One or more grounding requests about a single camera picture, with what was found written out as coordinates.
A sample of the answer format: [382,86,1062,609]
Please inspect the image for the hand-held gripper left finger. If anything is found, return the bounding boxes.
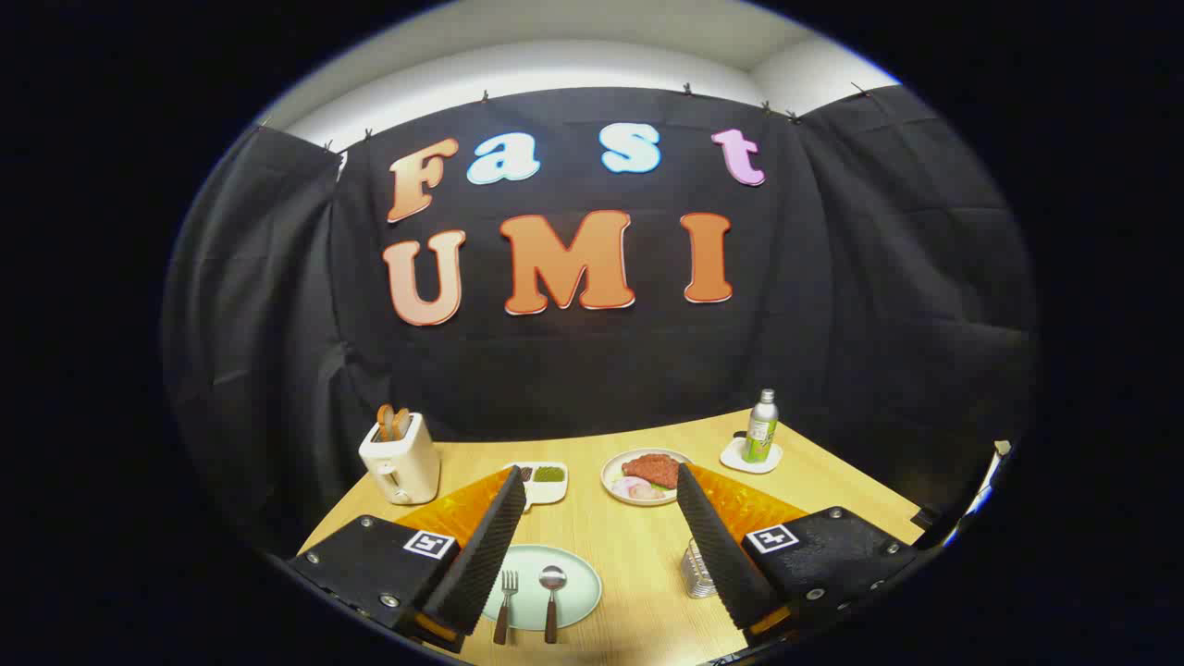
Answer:
[289,465,528,654]

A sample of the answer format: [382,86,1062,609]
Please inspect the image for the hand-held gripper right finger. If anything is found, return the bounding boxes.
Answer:
[675,462,919,648]

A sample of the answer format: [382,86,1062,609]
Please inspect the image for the wooden handle fork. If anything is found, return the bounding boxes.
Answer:
[493,570,519,646]

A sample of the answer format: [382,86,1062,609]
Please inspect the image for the wooden handle spoon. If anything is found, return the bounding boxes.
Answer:
[539,565,567,645]

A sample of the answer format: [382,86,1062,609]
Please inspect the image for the white divided tray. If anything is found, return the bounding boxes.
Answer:
[504,462,570,512]

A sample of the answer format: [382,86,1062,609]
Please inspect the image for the white square coaster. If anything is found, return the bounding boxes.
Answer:
[720,437,783,475]

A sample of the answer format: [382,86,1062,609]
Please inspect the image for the light teal plate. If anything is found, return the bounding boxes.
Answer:
[479,544,603,632]

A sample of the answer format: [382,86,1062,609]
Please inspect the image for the brown steak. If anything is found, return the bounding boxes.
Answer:
[622,453,681,489]

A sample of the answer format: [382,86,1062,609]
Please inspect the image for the white toaster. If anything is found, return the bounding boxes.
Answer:
[359,412,442,506]

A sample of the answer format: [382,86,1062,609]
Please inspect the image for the green label metal bottle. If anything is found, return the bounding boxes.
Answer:
[742,388,780,464]

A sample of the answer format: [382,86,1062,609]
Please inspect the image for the cream dinner plate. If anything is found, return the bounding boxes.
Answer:
[600,449,693,507]

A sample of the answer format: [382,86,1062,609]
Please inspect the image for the metal wire basket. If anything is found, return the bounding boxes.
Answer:
[681,539,718,599]

